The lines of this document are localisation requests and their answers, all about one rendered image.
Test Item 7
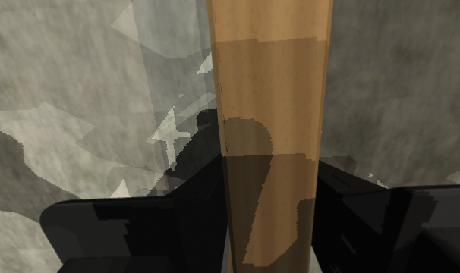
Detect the brown wooden board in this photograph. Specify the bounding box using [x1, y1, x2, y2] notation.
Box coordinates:
[206, 0, 334, 273]

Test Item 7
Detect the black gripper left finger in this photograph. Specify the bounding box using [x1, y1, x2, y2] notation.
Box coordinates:
[40, 153, 228, 273]

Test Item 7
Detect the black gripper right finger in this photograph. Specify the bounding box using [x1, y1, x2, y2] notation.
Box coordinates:
[311, 160, 460, 273]

